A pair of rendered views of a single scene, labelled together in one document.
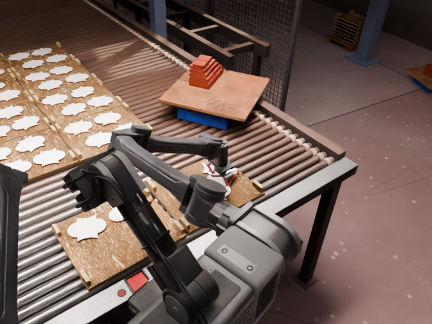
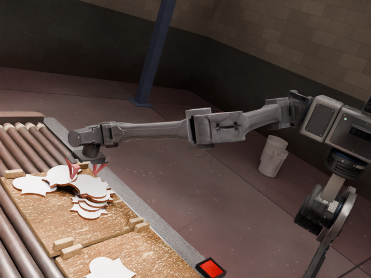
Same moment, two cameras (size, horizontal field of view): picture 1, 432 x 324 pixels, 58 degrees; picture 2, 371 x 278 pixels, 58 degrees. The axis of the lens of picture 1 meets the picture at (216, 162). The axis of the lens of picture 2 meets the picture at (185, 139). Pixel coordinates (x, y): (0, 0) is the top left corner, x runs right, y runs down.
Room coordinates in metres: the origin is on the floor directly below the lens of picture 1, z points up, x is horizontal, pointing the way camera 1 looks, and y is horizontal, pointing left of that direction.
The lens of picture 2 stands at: (1.24, 1.09, 1.67)
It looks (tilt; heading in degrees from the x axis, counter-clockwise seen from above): 20 degrees down; 257
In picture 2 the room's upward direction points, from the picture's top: 19 degrees clockwise
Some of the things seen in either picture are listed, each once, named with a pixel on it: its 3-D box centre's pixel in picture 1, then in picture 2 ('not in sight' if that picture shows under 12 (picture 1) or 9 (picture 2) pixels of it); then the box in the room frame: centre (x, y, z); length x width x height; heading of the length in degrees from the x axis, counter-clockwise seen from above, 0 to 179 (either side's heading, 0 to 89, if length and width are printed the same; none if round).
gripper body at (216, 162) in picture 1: (220, 159); (90, 149); (1.28, -0.02, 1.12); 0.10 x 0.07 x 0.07; 41
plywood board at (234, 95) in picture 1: (216, 89); not in sight; (2.04, 0.01, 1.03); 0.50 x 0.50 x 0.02; 71
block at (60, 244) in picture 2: (151, 185); (63, 244); (1.29, 0.28, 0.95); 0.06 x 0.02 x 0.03; 38
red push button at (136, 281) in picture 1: (138, 282); (210, 270); (0.81, 0.26, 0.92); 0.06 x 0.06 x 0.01; 39
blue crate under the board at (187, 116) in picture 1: (211, 103); not in sight; (1.98, 0.04, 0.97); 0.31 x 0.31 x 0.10; 71
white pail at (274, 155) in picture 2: not in sight; (272, 160); (-0.94, -2.82, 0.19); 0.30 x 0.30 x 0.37
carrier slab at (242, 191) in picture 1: (205, 189); (72, 202); (1.30, 0.04, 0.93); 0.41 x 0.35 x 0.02; 128
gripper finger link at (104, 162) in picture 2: (225, 175); (94, 165); (1.26, -0.04, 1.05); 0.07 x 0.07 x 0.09; 41
